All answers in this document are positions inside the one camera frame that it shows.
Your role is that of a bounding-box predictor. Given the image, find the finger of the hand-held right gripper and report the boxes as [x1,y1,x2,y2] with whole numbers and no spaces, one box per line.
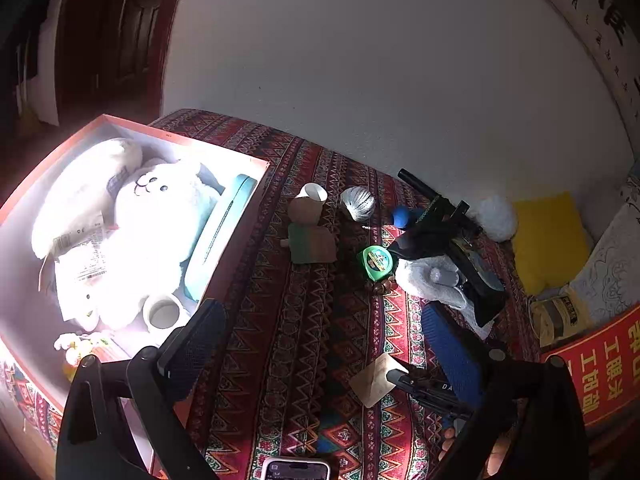
[385,367,475,422]

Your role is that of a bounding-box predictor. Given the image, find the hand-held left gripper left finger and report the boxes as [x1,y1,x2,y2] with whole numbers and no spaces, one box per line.
[55,299,227,480]

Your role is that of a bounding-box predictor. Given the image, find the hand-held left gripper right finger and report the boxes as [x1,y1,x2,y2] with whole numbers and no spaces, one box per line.
[420,302,591,480]

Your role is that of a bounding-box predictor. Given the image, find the white cup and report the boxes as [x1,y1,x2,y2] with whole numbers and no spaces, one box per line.
[142,292,192,334]

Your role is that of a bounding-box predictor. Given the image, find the brown paper card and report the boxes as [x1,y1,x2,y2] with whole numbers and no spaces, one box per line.
[348,352,410,409]

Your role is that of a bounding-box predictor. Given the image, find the pink cardboard box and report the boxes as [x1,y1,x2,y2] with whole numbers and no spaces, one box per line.
[0,114,272,477]

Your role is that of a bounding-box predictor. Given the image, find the teal glasses case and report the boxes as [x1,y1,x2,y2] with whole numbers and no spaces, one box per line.
[182,174,259,306]

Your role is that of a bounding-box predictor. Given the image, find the large white plush toy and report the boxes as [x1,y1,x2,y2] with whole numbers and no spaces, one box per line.
[107,159,223,328]

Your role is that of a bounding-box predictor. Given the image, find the colourful crochet flower toy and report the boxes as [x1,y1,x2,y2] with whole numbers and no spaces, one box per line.
[52,332,112,382]

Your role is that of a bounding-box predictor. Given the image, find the green round tape measure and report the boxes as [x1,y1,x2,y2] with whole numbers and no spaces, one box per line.
[356,246,399,282]

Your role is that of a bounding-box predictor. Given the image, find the green and brown block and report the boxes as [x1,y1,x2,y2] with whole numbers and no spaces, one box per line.
[280,222,339,265]

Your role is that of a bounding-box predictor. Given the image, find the white ribbed shell ball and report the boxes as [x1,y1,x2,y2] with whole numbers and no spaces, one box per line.
[341,186,377,222]

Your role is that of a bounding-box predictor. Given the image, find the person's right hand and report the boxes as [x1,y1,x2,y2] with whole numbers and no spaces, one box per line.
[437,422,518,479]

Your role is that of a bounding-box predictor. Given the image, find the white knit hat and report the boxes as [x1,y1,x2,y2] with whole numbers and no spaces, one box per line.
[397,255,474,311]

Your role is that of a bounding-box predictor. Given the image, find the patterned red blanket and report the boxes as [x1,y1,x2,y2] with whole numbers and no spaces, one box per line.
[0,107,551,480]

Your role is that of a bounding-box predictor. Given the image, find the tan paper bag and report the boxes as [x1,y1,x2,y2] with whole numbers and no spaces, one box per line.
[527,285,597,352]

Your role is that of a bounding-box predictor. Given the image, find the white fluffy ball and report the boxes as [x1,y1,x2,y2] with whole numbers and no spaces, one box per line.
[472,195,519,242]

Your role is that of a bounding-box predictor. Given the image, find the red sign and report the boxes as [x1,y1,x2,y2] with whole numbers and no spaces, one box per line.
[542,302,640,429]

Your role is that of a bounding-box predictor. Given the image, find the yellow pillow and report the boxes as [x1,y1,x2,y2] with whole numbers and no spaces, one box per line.
[510,191,594,297]

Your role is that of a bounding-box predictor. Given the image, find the blue ball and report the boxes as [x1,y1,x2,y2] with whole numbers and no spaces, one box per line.
[391,206,426,231]

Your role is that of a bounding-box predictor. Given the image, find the smartphone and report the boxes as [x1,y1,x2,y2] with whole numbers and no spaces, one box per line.
[261,456,331,480]

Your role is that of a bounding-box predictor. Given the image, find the black metal rod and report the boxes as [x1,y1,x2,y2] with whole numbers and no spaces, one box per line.
[397,169,484,236]

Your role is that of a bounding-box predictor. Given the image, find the white patterned pillow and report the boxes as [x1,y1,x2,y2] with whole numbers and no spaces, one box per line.
[567,200,640,327]

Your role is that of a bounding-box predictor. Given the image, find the dark wooden door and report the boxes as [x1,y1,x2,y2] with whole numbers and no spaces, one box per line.
[55,0,192,117]

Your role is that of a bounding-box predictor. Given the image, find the calligraphy wall scroll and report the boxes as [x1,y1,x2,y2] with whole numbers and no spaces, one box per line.
[505,0,640,161]

